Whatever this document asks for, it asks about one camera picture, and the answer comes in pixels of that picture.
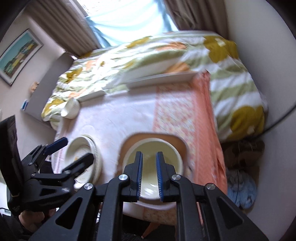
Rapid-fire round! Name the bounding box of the small duck pattern dish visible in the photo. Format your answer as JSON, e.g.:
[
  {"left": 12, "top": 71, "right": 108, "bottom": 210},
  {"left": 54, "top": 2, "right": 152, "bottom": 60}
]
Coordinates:
[{"left": 64, "top": 136, "right": 96, "bottom": 190}]

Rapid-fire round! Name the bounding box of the pink square handled dish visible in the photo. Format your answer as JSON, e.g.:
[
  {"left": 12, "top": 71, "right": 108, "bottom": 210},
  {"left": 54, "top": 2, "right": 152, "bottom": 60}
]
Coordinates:
[{"left": 116, "top": 133, "right": 190, "bottom": 210}]

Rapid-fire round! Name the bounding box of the cream yellow bowl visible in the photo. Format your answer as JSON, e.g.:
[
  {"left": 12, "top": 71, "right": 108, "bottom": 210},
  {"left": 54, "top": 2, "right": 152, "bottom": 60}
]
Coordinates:
[{"left": 122, "top": 138, "right": 184, "bottom": 202}]

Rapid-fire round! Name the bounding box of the white bowl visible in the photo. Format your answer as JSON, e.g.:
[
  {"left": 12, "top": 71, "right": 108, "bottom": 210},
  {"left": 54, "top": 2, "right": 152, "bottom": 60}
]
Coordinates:
[{"left": 61, "top": 98, "right": 80, "bottom": 120}]

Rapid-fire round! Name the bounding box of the large yellow duck plate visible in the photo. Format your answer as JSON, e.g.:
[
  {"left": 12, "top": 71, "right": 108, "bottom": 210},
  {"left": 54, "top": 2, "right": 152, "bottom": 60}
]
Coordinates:
[{"left": 75, "top": 134, "right": 103, "bottom": 190}]

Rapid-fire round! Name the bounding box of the person's left hand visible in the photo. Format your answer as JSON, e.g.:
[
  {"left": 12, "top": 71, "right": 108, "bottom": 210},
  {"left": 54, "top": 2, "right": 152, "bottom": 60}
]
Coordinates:
[{"left": 18, "top": 208, "right": 56, "bottom": 232}]

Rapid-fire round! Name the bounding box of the blue cloth on floor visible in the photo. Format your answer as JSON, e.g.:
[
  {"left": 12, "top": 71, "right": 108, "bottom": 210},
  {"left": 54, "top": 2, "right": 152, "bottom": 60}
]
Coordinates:
[{"left": 227, "top": 173, "right": 257, "bottom": 210}]

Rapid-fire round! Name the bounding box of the blue white small box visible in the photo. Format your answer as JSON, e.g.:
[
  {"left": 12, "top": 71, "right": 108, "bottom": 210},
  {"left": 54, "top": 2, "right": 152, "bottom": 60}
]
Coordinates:
[{"left": 21, "top": 100, "right": 28, "bottom": 111}]

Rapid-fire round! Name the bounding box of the grey bed headboard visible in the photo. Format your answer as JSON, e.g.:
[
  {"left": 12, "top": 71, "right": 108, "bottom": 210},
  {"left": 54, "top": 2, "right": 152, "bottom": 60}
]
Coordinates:
[{"left": 24, "top": 53, "right": 74, "bottom": 123}]

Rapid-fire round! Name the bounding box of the white table cloth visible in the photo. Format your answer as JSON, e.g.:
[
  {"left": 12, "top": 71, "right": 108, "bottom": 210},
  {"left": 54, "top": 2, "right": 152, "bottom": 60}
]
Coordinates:
[{"left": 51, "top": 87, "right": 176, "bottom": 218}]

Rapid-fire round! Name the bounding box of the small figurine on headboard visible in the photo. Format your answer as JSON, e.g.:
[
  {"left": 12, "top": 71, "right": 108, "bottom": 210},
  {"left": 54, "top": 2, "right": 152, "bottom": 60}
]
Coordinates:
[{"left": 29, "top": 81, "right": 39, "bottom": 94}]

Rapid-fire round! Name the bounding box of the framed houses picture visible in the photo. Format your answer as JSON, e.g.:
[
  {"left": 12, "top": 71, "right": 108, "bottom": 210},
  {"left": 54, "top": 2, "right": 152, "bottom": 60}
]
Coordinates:
[{"left": 0, "top": 29, "right": 43, "bottom": 86}]

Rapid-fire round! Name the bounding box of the floral green yellow duvet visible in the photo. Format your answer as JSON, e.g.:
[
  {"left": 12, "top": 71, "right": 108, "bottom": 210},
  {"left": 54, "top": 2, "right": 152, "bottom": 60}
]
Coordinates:
[{"left": 41, "top": 31, "right": 267, "bottom": 142}]

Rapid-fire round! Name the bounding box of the orange patterned towel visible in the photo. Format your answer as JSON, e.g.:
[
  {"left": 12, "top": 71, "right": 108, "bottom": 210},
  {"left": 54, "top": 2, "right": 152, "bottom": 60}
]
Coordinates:
[{"left": 142, "top": 71, "right": 228, "bottom": 227}]

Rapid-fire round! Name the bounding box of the black clothes rack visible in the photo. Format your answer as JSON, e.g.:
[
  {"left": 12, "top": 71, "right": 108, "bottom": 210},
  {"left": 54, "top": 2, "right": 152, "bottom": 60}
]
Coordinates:
[{"left": 262, "top": 104, "right": 296, "bottom": 135}]

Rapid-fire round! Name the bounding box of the left brown curtain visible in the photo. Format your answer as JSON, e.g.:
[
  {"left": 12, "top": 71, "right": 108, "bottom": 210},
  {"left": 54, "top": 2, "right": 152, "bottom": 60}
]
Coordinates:
[{"left": 25, "top": 1, "right": 101, "bottom": 57}]

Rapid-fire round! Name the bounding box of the brown curtain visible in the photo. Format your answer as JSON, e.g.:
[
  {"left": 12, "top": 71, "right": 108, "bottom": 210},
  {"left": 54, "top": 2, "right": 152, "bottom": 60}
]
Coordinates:
[
  {"left": 25, "top": 1, "right": 101, "bottom": 57},
  {"left": 164, "top": 0, "right": 229, "bottom": 39}
]

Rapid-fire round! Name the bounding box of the white tray table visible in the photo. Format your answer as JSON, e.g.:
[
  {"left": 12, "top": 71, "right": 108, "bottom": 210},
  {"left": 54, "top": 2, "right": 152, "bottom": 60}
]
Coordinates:
[{"left": 76, "top": 71, "right": 197, "bottom": 102}]

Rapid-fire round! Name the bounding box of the blue window cloth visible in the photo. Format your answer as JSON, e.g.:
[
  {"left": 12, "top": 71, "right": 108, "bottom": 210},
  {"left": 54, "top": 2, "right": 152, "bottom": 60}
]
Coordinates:
[{"left": 84, "top": 1, "right": 178, "bottom": 48}]

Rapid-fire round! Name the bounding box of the right brown curtain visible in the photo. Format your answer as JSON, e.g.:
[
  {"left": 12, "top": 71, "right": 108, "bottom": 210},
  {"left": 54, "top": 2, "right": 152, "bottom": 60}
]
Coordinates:
[{"left": 164, "top": 0, "right": 229, "bottom": 39}]

